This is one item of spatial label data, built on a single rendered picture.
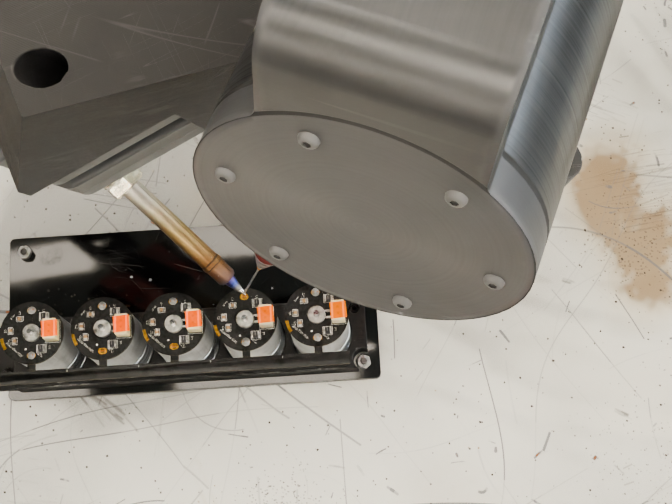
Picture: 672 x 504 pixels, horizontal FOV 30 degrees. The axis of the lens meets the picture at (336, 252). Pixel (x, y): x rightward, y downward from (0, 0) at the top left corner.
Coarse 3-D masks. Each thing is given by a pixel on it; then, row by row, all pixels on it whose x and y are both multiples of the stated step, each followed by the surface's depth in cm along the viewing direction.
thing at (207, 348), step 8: (168, 320) 49; (176, 320) 49; (208, 320) 51; (168, 328) 49; (176, 328) 49; (208, 328) 50; (208, 336) 50; (216, 336) 52; (200, 344) 49; (208, 344) 51; (216, 344) 52; (192, 352) 49; (200, 352) 50; (208, 352) 51; (216, 352) 53; (168, 360) 51; (184, 360) 50; (192, 360) 51
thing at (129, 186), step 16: (128, 176) 47; (112, 192) 47; (128, 192) 47; (144, 192) 48; (144, 208) 48; (160, 208) 48; (160, 224) 48; (176, 224) 48; (176, 240) 48; (192, 240) 48; (192, 256) 48; (208, 256) 48; (208, 272) 49; (224, 272) 48
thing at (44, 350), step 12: (12, 312) 49; (24, 312) 49; (36, 312) 49; (48, 312) 49; (12, 324) 49; (24, 324) 49; (60, 324) 49; (0, 336) 49; (12, 336) 49; (60, 336) 49; (12, 348) 49; (24, 348) 49; (36, 348) 49; (48, 348) 49; (24, 360) 49; (36, 360) 49
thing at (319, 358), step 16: (320, 352) 48; (336, 352) 48; (32, 368) 49; (80, 368) 49; (96, 368) 49; (112, 368) 49; (128, 368) 49; (144, 368) 49; (160, 368) 49; (176, 368) 49; (192, 368) 49; (208, 368) 48; (224, 368) 48; (240, 368) 48; (256, 368) 48; (272, 368) 48; (0, 384) 49; (16, 384) 49
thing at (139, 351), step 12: (96, 324) 49; (108, 324) 49; (96, 336) 49; (132, 348) 50; (144, 348) 52; (96, 360) 49; (108, 360) 49; (120, 360) 50; (132, 360) 51; (144, 360) 52
